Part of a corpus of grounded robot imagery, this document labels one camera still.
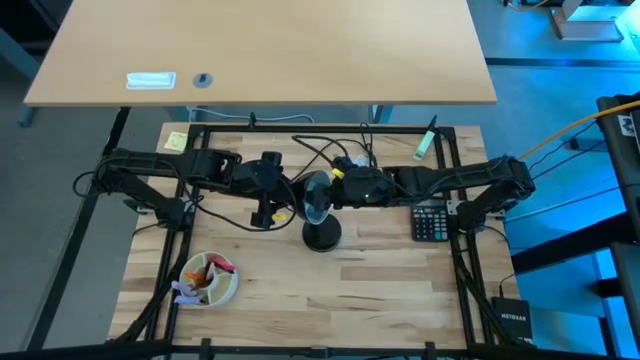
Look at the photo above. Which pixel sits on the purple clip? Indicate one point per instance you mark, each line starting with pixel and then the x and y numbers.
pixel 186 300
pixel 181 287

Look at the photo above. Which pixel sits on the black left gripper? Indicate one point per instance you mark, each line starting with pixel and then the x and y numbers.
pixel 257 175

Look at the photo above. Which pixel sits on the red clip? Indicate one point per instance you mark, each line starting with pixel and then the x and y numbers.
pixel 222 264

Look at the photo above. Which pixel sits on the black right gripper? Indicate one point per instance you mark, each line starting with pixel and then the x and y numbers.
pixel 367 187

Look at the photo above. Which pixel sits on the green marker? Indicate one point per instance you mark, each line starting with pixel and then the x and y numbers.
pixel 424 145

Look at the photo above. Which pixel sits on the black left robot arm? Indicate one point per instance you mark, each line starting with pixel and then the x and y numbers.
pixel 150 162

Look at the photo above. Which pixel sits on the black Netgear router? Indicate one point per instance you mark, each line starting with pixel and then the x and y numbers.
pixel 512 320

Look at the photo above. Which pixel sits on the black aluminium table frame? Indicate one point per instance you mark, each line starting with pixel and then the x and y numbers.
pixel 320 129

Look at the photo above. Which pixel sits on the yellow tag on right gripper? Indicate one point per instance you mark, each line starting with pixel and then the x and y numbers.
pixel 338 173

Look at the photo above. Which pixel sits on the black gooseneck desk lamp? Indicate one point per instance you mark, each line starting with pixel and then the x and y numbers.
pixel 322 235

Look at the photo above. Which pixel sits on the white label on desk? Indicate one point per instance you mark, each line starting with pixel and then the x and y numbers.
pixel 151 81

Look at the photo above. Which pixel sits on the white box stand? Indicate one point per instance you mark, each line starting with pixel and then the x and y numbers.
pixel 587 22

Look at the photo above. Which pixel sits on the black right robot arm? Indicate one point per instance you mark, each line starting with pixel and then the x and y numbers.
pixel 475 172

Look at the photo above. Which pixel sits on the grey desk grommet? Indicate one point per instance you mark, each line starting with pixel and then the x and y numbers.
pixel 203 80

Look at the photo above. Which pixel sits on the black calculator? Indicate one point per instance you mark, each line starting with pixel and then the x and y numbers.
pixel 430 222

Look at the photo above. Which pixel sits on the black floor beam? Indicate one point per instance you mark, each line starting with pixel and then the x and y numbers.
pixel 575 242

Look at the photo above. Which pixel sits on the yellow sticky note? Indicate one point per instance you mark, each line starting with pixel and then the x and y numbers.
pixel 176 141

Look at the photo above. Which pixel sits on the black equipment rack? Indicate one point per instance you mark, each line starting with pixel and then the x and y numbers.
pixel 625 165

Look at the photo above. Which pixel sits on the white divided bowl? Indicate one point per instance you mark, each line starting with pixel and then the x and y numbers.
pixel 225 290

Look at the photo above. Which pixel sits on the orange clip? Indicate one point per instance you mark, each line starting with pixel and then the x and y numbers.
pixel 197 279

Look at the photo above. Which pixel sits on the beige desk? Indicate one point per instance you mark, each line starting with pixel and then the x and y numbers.
pixel 275 50

